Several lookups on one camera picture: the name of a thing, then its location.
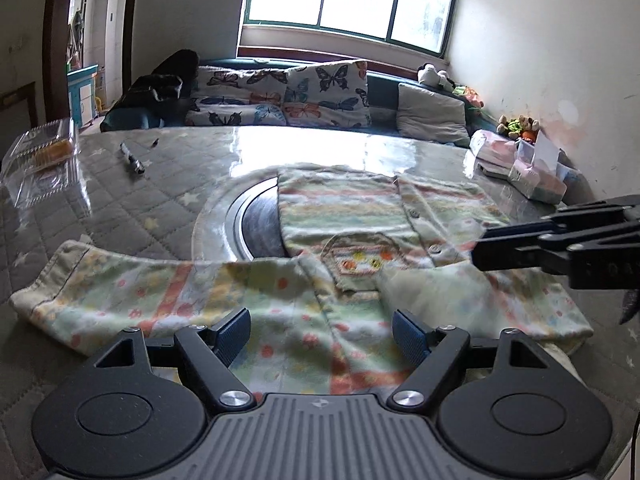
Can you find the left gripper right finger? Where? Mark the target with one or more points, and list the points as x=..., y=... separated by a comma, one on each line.
x=437, y=356

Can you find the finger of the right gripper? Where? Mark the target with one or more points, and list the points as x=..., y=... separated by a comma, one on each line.
x=614, y=210
x=542, y=244

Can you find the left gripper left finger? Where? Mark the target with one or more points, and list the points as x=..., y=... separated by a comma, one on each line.
x=204, y=356

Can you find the colourful patterned children's shirt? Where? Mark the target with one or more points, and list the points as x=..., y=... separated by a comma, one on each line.
x=359, y=246

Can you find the plastic wrapped tissue box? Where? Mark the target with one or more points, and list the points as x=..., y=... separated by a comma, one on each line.
x=536, y=184

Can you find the clear plastic storage box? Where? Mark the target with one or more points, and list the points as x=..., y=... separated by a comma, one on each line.
x=550, y=159

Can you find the pink tissue pack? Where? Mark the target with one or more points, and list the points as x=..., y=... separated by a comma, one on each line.
x=494, y=154

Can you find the colourful stuffed toys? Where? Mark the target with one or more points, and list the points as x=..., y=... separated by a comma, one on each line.
x=519, y=128

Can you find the round induction cooktop inset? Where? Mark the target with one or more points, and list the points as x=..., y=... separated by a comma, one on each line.
x=240, y=220

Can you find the grey plain cushion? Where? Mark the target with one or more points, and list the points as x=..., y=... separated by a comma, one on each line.
x=429, y=116

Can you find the silver black pen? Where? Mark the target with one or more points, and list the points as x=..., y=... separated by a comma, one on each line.
x=134, y=164

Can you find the white plush toy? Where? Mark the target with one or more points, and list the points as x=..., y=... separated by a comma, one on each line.
x=430, y=77

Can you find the teal sofa bench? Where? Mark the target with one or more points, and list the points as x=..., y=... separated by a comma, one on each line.
x=383, y=94

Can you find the clear plastic container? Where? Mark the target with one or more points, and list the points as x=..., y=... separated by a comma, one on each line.
x=44, y=162

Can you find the butterfly pillow left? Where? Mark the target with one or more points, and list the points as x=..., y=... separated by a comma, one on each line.
x=226, y=97

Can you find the butterfly pillow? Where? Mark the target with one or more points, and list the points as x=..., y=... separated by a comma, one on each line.
x=328, y=95
x=226, y=97

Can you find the butterfly pillow right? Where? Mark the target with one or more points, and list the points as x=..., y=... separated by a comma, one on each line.
x=328, y=95

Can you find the blue white small cabinet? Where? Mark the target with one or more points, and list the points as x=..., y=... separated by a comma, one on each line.
x=81, y=87

